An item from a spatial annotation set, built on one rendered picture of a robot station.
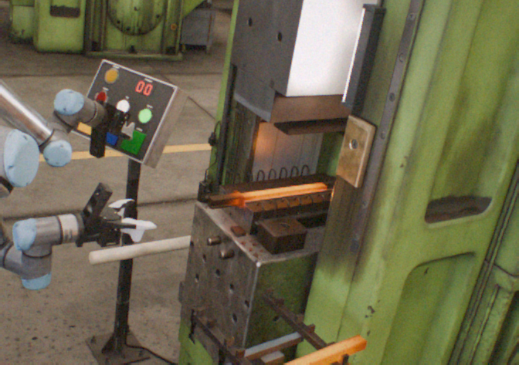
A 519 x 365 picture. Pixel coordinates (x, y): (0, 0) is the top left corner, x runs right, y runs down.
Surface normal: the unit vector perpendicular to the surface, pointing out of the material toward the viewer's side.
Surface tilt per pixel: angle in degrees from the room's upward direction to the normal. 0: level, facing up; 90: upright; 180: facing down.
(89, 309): 0
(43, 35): 90
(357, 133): 90
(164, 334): 0
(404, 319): 90
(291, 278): 90
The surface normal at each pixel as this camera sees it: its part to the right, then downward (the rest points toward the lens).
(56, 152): 0.33, 0.44
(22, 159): 0.96, 0.18
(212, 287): -0.84, 0.10
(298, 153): 0.53, 0.43
